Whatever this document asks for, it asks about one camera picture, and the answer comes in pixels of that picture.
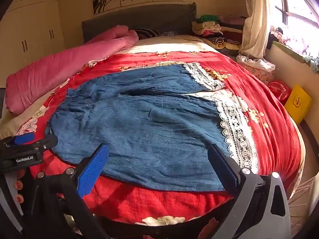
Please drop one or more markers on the clothes on windowsill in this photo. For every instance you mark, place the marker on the clothes on windowsill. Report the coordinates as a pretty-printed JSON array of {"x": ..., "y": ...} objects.
[{"x": 281, "y": 38}]

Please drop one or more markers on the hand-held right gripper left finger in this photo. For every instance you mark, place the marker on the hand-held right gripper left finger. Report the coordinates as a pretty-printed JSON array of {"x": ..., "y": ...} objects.
[{"x": 93, "y": 171}]

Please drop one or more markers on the yellow box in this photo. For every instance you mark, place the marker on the yellow box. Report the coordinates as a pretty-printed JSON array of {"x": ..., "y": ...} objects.
[{"x": 297, "y": 104}]

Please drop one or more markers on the blue denim pants lace trim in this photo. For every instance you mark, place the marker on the blue denim pants lace trim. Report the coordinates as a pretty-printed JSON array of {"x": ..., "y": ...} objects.
[{"x": 149, "y": 119}]

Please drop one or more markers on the striped pillow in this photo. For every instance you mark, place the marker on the striped pillow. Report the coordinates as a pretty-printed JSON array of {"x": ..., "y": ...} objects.
[{"x": 147, "y": 33}]

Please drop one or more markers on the white wardrobe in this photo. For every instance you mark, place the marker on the white wardrobe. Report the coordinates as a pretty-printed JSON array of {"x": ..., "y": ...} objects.
[{"x": 30, "y": 29}]

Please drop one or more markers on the grey headboard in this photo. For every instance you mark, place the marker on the grey headboard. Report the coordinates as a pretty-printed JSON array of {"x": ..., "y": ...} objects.
[{"x": 149, "y": 20}]

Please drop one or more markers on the window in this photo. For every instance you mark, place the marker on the window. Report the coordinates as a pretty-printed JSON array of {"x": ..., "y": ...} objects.
[{"x": 299, "y": 12}]

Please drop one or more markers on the bed with cream sheet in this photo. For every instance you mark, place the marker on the bed with cream sheet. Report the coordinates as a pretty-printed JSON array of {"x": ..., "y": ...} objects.
[{"x": 164, "y": 45}]

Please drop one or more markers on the cream curtain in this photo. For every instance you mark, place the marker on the cream curtain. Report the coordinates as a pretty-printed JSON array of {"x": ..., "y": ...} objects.
[{"x": 255, "y": 17}]

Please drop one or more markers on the white crumpled cloth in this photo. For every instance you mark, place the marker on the white crumpled cloth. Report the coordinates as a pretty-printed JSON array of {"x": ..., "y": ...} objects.
[{"x": 254, "y": 62}]

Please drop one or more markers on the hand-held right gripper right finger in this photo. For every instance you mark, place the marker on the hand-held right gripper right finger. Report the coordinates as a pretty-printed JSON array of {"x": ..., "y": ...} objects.
[{"x": 224, "y": 170}]

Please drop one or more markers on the red bag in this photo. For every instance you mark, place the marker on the red bag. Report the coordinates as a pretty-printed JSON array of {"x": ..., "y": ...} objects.
[{"x": 280, "y": 90}]

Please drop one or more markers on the pink floral box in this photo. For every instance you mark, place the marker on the pink floral box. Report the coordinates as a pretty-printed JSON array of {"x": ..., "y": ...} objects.
[{"x": 259, "y": 73}]

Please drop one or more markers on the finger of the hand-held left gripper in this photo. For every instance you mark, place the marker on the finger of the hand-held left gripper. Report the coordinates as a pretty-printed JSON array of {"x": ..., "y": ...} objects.
[
  {"x": 23, "y": 138},
  {"x": 46, "y": 143}
]

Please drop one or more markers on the red floral blanket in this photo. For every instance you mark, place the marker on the red floral blanket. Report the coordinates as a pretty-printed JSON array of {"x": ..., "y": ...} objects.
[{"x": 269, "y": 119}]

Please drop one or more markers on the pink quilt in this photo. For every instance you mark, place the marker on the pink quilt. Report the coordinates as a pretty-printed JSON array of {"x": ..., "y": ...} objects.
[{"x": 57, "y": 69}]

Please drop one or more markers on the stack of folded clothes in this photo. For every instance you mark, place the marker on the stack of folded clothes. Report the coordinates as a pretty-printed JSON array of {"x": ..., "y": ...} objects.
[{"x": 219, "y": 31}]

